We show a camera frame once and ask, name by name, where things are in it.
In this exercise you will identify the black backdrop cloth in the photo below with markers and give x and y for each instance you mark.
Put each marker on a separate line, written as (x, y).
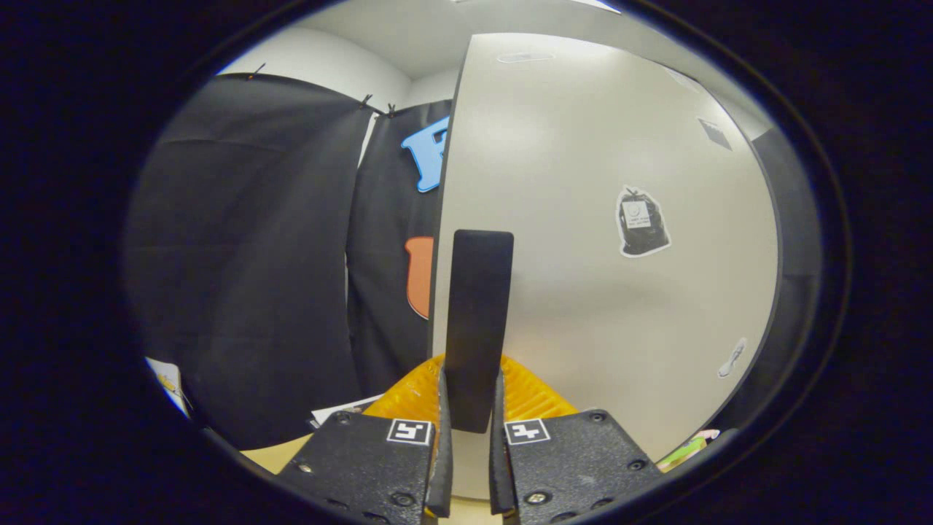
(240, 255)

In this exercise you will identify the grey cabinet door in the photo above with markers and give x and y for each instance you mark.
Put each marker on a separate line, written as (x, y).
(583, 292)

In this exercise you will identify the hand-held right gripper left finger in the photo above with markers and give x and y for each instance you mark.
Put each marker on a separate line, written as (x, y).
(441, 474)

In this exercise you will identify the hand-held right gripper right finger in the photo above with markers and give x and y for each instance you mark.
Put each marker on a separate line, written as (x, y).
(499, 474)

